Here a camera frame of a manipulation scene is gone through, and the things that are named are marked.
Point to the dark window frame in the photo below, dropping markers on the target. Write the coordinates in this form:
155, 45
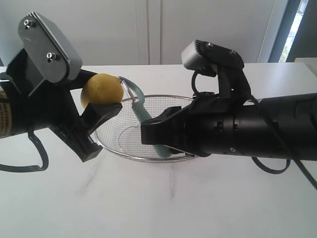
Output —
305, 41

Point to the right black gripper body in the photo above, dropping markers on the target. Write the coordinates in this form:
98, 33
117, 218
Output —
209, 125

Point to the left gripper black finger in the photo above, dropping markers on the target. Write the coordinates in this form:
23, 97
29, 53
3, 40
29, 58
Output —
95, 115
81, 79

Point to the yellow lemon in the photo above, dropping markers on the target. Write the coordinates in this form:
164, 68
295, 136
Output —
102, 89

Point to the oval wire mesh basket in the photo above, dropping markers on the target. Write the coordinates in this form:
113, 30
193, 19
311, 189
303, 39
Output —
121, 134

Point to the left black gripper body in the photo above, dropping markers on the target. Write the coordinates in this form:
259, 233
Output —
50, 106

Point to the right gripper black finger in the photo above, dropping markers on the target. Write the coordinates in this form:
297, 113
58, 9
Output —
166, 129
170, 111

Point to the teal handled peeler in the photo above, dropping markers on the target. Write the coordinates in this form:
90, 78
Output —
138, 100

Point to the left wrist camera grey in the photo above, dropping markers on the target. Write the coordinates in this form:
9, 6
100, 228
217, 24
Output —
52, 54

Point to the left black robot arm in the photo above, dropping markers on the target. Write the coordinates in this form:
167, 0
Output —
20, 169

